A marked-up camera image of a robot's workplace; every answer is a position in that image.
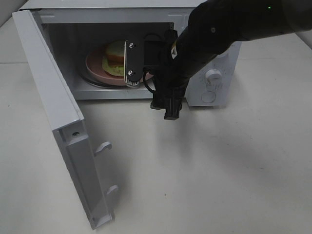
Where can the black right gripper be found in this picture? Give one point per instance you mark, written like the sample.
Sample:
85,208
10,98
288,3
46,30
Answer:
151,60

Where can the sandwich with lettuce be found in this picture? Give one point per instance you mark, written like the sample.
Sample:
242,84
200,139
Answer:
113,58

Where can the pink round plate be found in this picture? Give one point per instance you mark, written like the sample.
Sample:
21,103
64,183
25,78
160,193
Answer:
93,64

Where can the round white door button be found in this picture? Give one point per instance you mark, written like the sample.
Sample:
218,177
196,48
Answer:
208,97

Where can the white microwave door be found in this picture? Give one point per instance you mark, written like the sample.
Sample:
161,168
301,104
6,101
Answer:
66,120

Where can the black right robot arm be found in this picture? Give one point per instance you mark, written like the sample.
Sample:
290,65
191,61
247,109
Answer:
172,58

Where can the glass microwave turntable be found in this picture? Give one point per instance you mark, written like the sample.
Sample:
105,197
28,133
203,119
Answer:
97,81

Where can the white microwave oven body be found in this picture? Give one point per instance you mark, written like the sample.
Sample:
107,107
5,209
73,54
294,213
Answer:
73,28

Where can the lower white timer knob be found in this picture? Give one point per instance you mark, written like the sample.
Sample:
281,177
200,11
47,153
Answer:
213,78

